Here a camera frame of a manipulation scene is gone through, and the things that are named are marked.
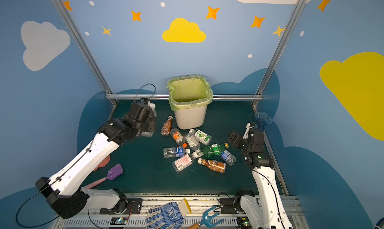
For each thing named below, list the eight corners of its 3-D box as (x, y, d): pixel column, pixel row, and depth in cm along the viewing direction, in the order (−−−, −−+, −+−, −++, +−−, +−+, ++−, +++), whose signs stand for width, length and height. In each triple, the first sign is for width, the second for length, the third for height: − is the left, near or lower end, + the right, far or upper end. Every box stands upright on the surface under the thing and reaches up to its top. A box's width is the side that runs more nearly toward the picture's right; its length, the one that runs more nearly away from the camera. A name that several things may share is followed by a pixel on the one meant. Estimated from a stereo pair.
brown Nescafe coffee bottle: (161, 135, 102) (160, 131, 99) (167, 117, 112) (167, 113, 109) (168, 136, 101) (167, 132, 98) (174, 118, 112) (173, 114, 109)
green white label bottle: (188, 134, 103) (187, 132, 101) (193, 128, 107) (193, 126, 104) (209, 147, 97) (209, 145, 94) (214, 140, 100) (214, 138, 98)
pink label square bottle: (175, 173, 85) (174, 171, 83) (170, 165, 89) (170, 162, 86) (195, 162, 90) (195, 160, 87) (190, 154, 93) (190, 152, 91)
